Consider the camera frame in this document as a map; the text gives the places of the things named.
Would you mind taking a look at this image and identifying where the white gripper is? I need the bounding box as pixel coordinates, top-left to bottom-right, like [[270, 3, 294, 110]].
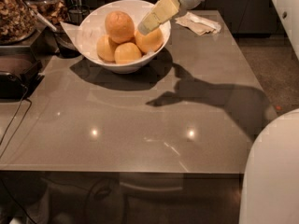
[[137, 0, 205, 35]]

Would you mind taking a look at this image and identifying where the orange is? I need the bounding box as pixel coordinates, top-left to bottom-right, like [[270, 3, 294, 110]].
[[135, 28, 164, 53], [96, 35, 118, 62], [114, 42, 142, 64], [105, 10, 135, 44]]

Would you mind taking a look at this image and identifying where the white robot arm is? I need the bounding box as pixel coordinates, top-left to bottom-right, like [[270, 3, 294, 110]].
[[137, 0, 299, 224]]

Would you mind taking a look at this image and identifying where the white ceramic bowl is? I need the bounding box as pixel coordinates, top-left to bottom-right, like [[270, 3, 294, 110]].
[[80, 0, 171, 74]]

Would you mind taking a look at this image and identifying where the white paper in bowl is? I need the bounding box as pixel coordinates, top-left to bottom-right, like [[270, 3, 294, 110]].
[[61, 22, 100, 60]]

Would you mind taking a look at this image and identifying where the crumpled paper napkin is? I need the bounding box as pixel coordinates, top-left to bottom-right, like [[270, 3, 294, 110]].
[[175, 12, 221, 35]]

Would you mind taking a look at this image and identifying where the dark glass cup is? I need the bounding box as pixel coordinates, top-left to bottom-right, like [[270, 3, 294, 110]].
[[67, 5, 90, 25]]

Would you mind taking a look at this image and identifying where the small glass snack jar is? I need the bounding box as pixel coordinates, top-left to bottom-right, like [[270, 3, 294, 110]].
[[25, 0, 68, 25]]

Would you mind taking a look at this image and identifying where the large glass snack jar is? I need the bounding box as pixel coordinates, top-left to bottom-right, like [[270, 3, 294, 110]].
[[0, 0, 36, 45]]

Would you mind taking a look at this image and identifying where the black appliance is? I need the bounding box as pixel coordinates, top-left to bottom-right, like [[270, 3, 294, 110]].
[[0, 53, 43, 100]]

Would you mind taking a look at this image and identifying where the white utensil handle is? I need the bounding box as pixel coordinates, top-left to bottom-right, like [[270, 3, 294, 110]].
[[31, 9, 57, 32]]

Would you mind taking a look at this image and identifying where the black cable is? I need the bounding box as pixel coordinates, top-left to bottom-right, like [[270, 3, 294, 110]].
[[0, 84, 33, 159]]

